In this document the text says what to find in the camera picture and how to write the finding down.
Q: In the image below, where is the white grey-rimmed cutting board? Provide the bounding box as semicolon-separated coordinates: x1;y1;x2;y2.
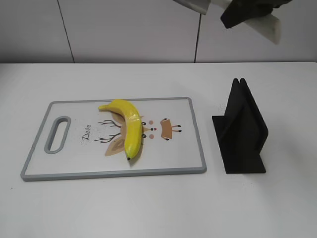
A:
21;97;207;181

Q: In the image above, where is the white-handled kitchen knife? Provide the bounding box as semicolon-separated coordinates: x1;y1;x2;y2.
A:
174;0;282;45

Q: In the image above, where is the black knife stand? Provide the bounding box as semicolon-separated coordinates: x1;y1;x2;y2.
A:
212;78;268;174

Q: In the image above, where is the yellow plastic banana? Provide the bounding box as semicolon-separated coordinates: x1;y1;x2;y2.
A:
98;99;143;160

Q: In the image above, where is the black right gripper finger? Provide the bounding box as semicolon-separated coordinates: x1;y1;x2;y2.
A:
220;0;290;29

